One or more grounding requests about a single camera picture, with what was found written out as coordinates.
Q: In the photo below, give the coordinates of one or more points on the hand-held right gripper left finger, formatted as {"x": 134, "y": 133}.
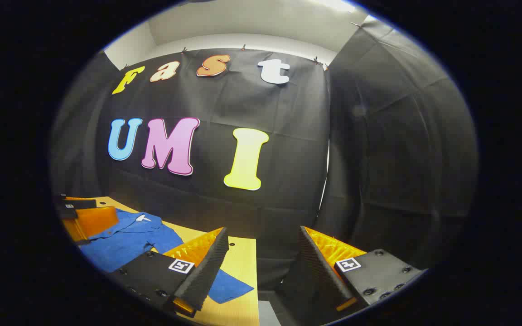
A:
{"x": 206, "y": 276}

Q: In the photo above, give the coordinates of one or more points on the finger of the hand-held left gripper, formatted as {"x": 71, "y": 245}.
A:
{"x": 93, "y": 222}

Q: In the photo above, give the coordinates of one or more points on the blue shirt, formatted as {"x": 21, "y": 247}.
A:
{"x": 125, "y": 240}

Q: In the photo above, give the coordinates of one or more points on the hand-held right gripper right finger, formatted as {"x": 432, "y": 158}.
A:
{"x": 320, "y": 271}

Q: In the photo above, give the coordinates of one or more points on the row of small cloth clips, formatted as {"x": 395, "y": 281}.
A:
{"x": 243, "y": 47}

